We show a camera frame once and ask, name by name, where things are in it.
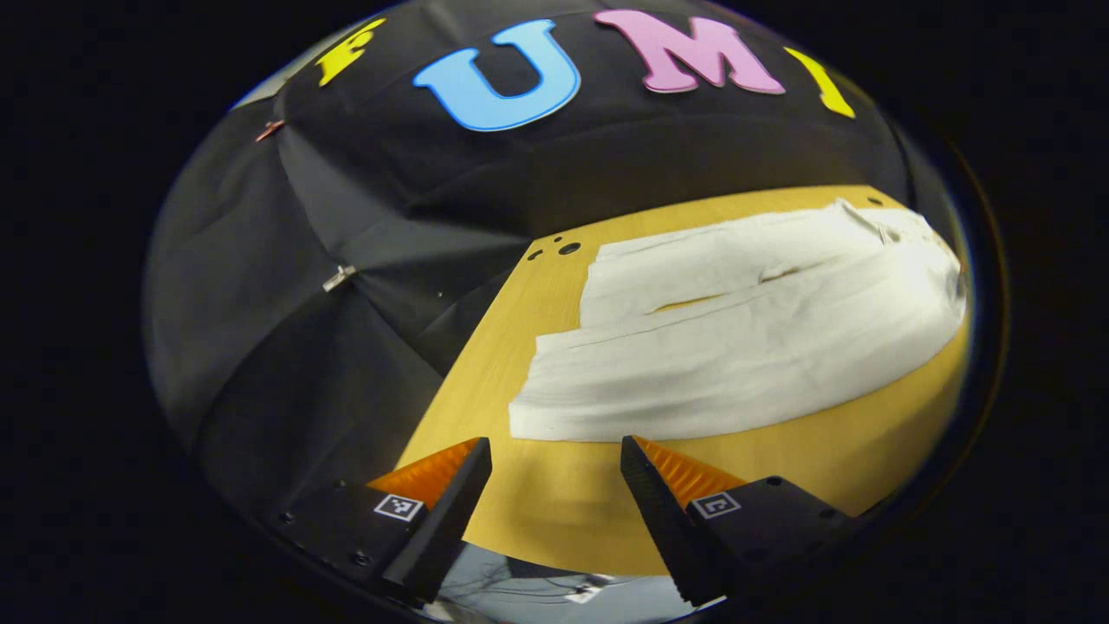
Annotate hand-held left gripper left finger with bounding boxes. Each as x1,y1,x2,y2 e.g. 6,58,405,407
260,437,493,606

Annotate black backdrop cloth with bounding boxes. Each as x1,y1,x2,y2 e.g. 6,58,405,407
143,0,954,521

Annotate white jeans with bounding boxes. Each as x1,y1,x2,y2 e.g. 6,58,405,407
508,199,969,443

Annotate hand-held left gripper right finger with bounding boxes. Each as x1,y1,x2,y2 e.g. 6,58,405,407
619,435,867,608

